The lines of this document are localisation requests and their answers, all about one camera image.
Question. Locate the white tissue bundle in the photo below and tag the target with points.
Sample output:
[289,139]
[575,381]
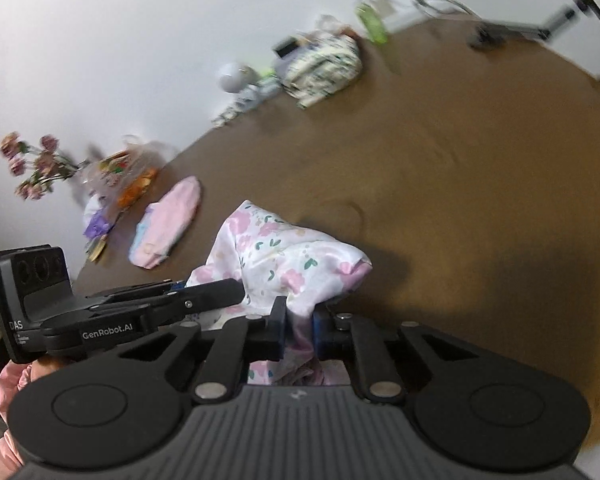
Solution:
[327,24]

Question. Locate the purple tissue box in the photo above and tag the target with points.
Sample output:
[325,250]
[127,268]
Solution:
[99,216]

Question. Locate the green spray bottle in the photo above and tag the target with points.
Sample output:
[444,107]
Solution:
[375,28]

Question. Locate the black small box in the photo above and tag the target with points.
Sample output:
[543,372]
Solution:
[287,48]

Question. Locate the plastic snack bag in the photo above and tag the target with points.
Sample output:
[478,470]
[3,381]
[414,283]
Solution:
[121,178]

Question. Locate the left hand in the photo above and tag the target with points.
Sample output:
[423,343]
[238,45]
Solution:
[45,366]

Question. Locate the white robot toy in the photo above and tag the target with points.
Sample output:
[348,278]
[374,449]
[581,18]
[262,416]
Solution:
[241,81]

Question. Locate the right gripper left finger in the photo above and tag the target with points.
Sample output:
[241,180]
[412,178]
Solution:
[229,351]

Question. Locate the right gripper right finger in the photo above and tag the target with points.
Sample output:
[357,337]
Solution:
[359,344]

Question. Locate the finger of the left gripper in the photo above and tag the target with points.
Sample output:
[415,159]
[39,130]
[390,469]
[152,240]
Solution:
[176,305]

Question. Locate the pink sleeve left forearm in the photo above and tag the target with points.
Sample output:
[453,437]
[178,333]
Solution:
[13,378]

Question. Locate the folded pink baby garment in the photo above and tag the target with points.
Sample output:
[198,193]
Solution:
[164,223]

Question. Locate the dried pink rose bouquet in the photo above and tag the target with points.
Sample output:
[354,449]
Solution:
[41,165]

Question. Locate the white power strip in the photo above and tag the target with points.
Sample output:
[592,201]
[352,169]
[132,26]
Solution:
[226,116]

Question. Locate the pink floral dress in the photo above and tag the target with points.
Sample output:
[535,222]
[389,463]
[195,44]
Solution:
[273,258]

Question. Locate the folded cream floral garment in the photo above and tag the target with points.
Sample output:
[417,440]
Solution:
[323,69]

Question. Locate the glass flower vase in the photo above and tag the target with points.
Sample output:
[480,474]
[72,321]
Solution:
[91,176]

